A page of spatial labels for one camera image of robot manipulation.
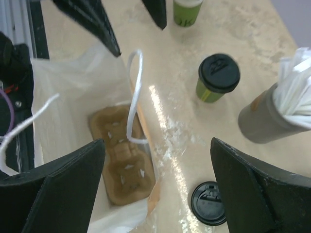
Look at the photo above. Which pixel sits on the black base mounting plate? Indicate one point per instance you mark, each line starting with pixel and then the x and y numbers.
pixel 37 29

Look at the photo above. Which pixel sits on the green paper coffee cup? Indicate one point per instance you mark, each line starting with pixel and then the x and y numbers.
pixel 207 92

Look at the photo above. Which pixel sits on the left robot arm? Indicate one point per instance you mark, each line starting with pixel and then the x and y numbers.
pixel 14 85

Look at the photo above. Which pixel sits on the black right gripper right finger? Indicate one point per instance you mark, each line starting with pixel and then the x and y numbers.
pixel 259 197

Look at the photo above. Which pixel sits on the white wrapped straws bundle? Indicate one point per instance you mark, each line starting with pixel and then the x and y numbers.
pixel 292 96

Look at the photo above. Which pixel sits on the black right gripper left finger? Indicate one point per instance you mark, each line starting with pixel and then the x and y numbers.
pixel 57 197

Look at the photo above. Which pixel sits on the brown paper bag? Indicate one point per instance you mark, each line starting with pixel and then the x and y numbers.
pixel 106 217

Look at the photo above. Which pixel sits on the grey straw holder cup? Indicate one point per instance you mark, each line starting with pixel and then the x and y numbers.
pixel 261 122

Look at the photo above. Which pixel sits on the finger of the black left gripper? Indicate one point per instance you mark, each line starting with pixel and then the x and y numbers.
pixel 157 11
pixel 91 15

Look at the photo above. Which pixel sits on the black coffee cup lid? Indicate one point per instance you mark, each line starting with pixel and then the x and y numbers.
pixel 206 204

